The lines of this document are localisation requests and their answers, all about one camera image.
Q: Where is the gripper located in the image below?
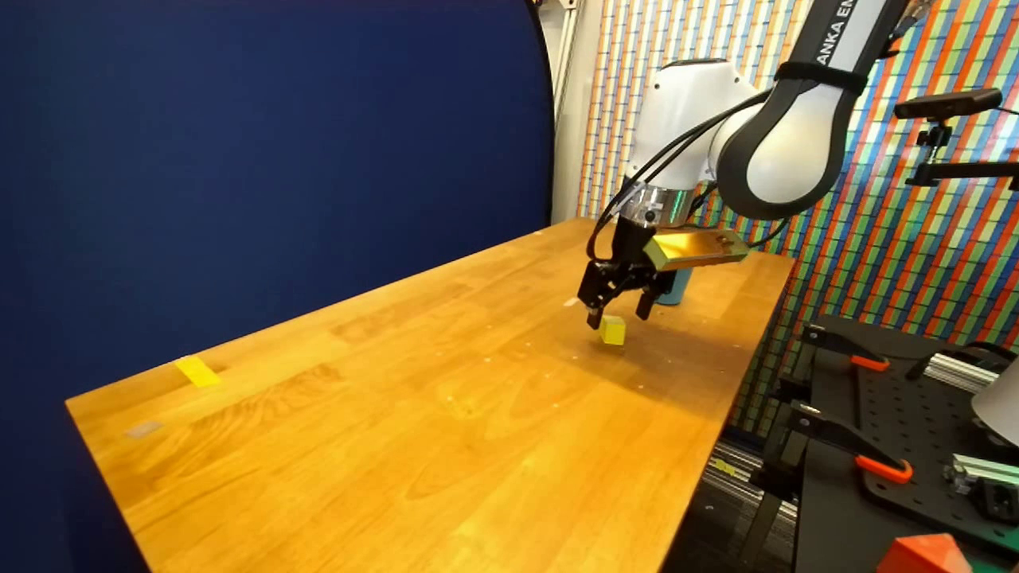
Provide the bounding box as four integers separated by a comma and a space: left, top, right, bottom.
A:
577, 215, 677, 330

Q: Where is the blue cup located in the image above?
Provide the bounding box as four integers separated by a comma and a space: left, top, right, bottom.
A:
654, 267, 693, 306

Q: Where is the orange block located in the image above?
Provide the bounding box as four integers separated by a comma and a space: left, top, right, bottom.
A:
874, 533, 974, 573

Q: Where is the black clamp with orange tips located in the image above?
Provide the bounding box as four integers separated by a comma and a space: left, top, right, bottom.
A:
800, 323, 891, 373
788, 401, 915, 485

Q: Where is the blue backdrop panel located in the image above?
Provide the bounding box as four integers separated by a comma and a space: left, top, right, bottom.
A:
0, 0, 556, 573

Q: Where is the yellow tape strip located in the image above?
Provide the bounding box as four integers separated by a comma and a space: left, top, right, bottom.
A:
174, 356, 221, 388

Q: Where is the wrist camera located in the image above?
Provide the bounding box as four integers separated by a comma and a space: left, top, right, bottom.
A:
642, 228, 750, 272

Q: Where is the aluminium frame post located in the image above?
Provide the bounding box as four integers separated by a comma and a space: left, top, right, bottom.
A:
535, 0, 582, 120

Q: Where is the camera on mount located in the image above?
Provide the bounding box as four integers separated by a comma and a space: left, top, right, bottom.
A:
893, 88, 1019, 192

